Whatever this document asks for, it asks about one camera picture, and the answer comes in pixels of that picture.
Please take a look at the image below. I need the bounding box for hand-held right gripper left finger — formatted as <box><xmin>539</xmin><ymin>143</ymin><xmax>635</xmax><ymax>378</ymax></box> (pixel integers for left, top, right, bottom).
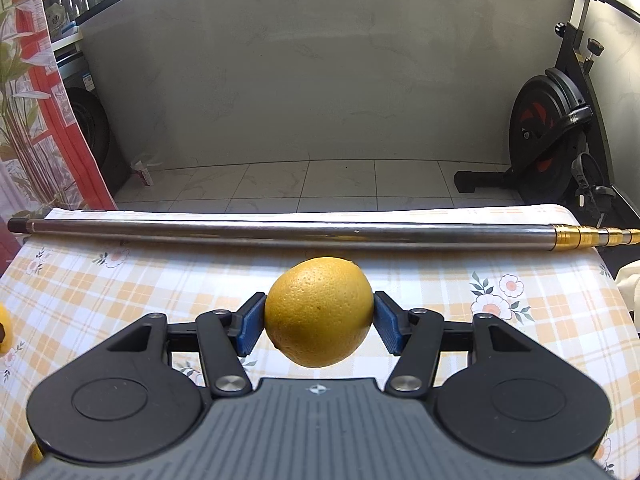
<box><xmin>87</xmin><ymin>291</ymin><xmax>267</xmax><ymax>399</ymax></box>

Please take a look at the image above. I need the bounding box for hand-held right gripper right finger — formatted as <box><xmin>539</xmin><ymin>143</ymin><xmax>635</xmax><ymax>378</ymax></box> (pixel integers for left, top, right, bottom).
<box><xmin>371</xmin><ymin>290</ymin><xmax>551</xmax><ymax>399</ymax></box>

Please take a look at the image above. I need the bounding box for large yellow lemon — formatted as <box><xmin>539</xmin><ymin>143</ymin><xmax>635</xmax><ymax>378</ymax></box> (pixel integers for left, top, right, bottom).
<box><xmin>264</xmin><ymin>256</ymin><xmax>375</xmax><ymax>368</ymax></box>

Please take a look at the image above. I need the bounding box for small greenish yellow lemon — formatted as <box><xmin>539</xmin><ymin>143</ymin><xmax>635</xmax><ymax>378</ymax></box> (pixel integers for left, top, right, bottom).
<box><xmin>20</xmin><ymin>441</ymin><xmax>45</xmax><ymax>478</ymax></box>

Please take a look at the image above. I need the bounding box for telescopic metal pole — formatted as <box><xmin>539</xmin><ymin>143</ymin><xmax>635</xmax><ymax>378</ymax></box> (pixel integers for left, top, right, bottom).
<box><xmin>7</xmin><ymin>217</ymin><xmax>640</xmax><ymax>253</ymax></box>

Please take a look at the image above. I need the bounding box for checkered floral tablecloth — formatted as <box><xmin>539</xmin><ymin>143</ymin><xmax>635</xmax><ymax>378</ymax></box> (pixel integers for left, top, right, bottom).
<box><xmin>0</xmin><ymin>204</ymin><xmax>640</xmax><ymax>480</ymax></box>

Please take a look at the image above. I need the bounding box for small white red carton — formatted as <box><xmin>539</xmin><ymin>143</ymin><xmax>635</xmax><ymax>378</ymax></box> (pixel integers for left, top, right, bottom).
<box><xmin>130</xmin><ymin>159</ymin><xmax>163</xmax><ymax>187</ymax></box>

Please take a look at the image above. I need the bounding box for black exercise bike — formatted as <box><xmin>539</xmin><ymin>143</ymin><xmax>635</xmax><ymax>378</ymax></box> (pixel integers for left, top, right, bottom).
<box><xmin>454</xmin><ymin>0</ymin><xmax>640</xmax><ymax>233</ymax></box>

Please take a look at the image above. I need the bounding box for printed plant curtain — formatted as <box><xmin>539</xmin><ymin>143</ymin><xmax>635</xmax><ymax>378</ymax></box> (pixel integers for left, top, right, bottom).
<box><xmin>0</xmin><ymin>0</ymin><xmax>119</xmax><ymax>261</ymax></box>

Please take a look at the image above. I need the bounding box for white washing machine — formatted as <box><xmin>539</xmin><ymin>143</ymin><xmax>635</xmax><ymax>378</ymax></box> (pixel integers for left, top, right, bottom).
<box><xmin>50</xmin><ymin>20</ymin><xmax>128</xmax><ymax>196</ymax></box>

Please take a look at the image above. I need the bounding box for printed plastic bag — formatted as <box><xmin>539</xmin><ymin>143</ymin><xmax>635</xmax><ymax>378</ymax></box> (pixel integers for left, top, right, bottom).
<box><xmin>44</xmin><ymin>1</ymin><xmax>78</xmax><ymax>36</ymax></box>

